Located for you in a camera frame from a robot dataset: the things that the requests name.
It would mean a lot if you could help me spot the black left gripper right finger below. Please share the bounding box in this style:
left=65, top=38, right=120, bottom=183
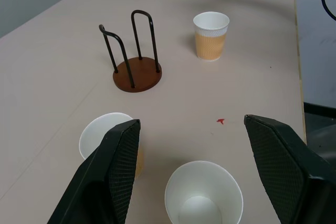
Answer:
left=244, top=114, right=336, bottom=224

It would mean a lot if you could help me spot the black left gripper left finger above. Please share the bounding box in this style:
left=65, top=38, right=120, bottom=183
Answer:
left=47, top=119, right=141, bottom=224

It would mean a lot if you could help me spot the orange ribbed paper cup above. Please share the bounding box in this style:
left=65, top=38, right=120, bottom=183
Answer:
left=78, top=112, right=144, bottom=180
left=193, top=11, right=230, bottom=61

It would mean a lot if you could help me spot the near white paper cup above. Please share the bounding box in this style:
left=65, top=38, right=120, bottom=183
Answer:
left=164, top=160, right=244, bottom=224

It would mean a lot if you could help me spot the wooden cup holder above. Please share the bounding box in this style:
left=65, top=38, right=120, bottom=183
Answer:
left=99, top=9, right=163, bottom=93

